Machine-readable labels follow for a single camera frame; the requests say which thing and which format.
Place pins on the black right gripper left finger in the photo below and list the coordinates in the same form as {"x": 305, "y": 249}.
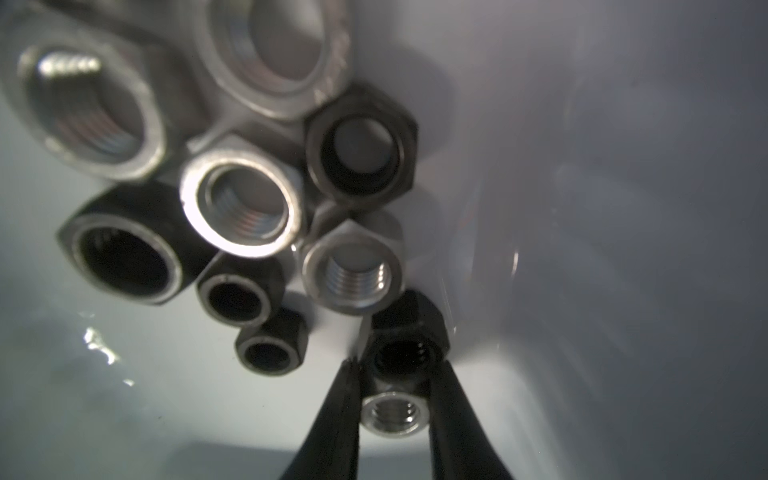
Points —
{"x": 331, "y": 448}

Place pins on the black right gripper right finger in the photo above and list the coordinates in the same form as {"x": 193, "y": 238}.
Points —
{"x": 459, "y": 446}

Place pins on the silver nut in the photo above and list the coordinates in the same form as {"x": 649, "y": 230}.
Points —
{"x": 395, "y": 414}

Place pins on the black nut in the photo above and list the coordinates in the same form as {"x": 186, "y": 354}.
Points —
{"x": 403, "y": 343}

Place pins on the heap of nuts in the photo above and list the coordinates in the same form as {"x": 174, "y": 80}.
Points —
{"x": 218, "y": 163}

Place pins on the white storage box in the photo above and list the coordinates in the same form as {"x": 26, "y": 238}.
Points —
{"x": 589, "y": 213}

